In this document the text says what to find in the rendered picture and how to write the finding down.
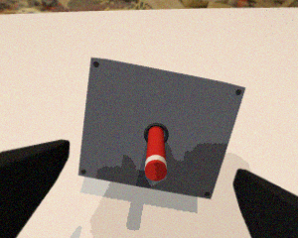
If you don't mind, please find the red peg with white band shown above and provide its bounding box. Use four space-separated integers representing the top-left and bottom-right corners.
145 126 167 181

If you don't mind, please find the grey square panel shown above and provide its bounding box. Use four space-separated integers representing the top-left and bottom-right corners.
77 57 245 199

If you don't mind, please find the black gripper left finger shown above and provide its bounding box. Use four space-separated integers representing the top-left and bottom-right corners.
0 139 70 238

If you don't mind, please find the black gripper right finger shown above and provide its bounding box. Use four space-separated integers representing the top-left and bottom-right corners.
232 169 298 238

